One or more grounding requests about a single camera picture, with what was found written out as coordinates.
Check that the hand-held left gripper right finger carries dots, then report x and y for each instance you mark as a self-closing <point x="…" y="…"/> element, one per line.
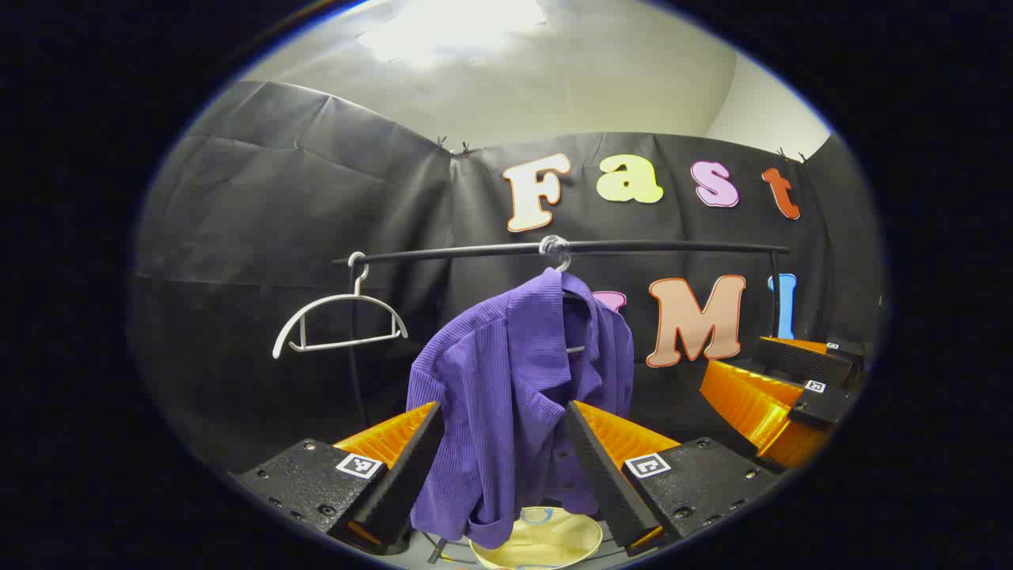
<point x="601" y="475"/>

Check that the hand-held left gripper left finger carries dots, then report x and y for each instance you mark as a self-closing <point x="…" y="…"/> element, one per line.
<point x="411" y="467"/>

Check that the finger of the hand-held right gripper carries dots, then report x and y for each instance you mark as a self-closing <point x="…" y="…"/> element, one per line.
<point x="799" y="360"/>
<point x="752" y="408"/>

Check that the cream laundry hamper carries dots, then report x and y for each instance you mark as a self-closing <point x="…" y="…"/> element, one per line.
<point x="546" y="542"/>

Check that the purple ribbed shirt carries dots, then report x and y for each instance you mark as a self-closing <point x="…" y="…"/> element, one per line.
<point x="506" y="380"/>

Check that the white hanger with taped hook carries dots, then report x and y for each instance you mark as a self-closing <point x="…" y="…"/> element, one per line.
<point x="554" y="247"/>

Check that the black clothes rack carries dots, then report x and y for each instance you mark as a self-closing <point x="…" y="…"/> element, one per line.
<point x="673" y="246"/>

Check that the white plastic hanger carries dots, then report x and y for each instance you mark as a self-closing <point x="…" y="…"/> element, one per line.
<point x="356" y="296"/>

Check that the black backdrop cloth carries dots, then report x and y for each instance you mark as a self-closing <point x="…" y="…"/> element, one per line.
<point x="277" y="214"/>

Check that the ceiling light panel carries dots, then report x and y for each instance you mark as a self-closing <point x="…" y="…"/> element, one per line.
<point x="451" y="28"/>

